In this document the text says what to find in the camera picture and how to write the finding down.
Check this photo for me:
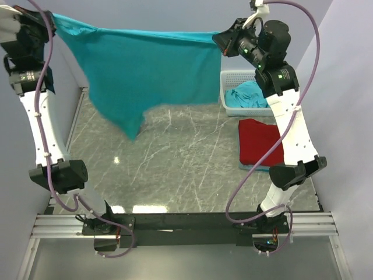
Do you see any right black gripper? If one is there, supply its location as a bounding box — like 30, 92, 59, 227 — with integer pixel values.
212, 18, 267, 69

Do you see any teal t shirt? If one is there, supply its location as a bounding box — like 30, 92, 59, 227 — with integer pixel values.
54, 14, 221, 139

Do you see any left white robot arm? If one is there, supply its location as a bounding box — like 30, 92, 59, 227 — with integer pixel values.
1, 3, 117, 235

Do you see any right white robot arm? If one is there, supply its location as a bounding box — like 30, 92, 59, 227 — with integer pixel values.
213, 18, 327, 233

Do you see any white plastic basket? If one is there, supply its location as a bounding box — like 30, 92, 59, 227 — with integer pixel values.
220, 70, 273, 117

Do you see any crumpled light blue shirt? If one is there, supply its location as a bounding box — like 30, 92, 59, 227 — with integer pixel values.
224, 80, 269, 109

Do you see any folded red t shirt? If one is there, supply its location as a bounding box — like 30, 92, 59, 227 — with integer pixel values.
238, 118, 280, 165

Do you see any folded blue shirt under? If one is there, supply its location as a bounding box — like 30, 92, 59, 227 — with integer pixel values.
238, 162, 270, 172

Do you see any black base beam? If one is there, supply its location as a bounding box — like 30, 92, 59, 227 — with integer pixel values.
75, 212, 290, 252

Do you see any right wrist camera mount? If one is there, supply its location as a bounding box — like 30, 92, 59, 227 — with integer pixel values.
242, 0, 269, 29

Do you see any aluminium rail frame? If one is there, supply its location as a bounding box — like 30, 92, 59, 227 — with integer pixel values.
30, 212, 339, 239

